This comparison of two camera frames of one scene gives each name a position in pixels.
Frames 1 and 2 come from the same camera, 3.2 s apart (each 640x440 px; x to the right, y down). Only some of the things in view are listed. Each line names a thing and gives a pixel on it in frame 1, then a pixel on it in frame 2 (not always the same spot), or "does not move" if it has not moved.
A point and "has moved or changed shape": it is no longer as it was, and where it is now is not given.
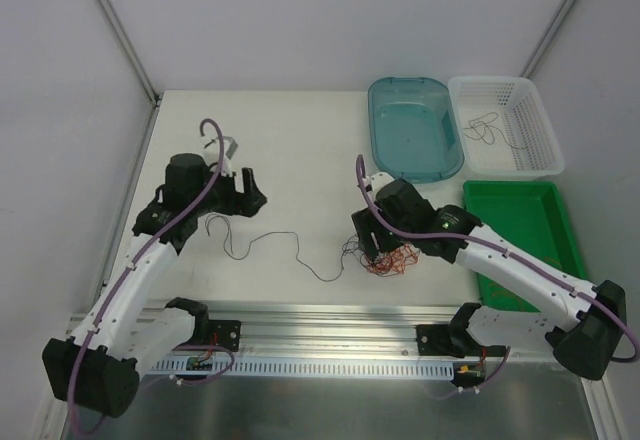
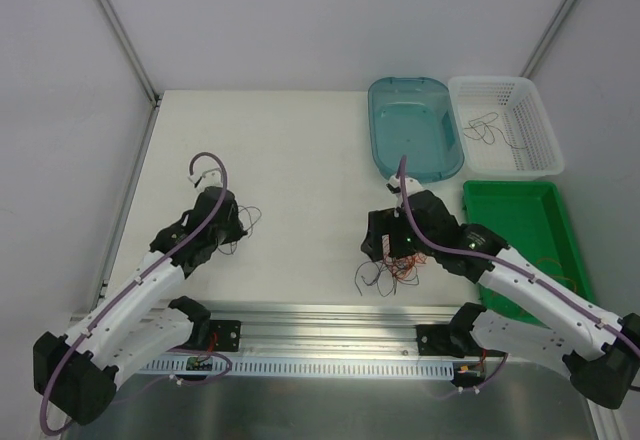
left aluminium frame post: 119,31 does not move
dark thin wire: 229,242 → 252,224
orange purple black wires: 390,262 has moved or changed shape
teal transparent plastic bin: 414,130 does not move
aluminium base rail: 329,331 does not move
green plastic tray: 531,215 does not move
